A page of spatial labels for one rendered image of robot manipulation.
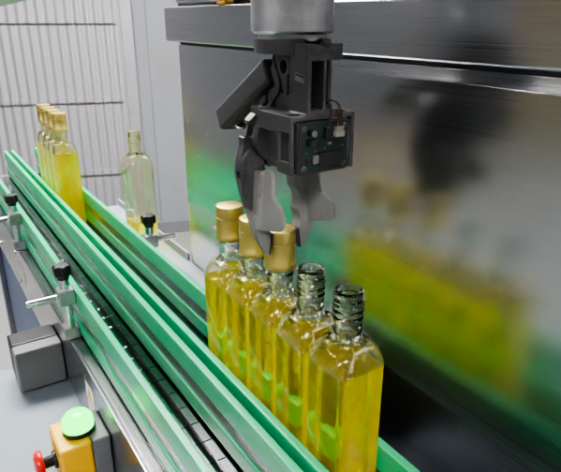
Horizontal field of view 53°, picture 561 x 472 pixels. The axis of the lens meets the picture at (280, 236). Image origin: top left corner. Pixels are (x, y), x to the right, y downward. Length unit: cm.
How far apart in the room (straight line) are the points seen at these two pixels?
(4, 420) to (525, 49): 94
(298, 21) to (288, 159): 12
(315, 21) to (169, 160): 335
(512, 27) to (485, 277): 22
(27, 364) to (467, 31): 88
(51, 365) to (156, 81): 282
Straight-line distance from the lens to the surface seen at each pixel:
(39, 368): 112
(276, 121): 51
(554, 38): 52
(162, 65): 374
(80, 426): 88
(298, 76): 51
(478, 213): 56
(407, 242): 63
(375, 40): 65
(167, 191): 389
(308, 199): 59
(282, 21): 51
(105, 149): 377
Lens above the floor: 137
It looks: 21 degrees down
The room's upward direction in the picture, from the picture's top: straight up
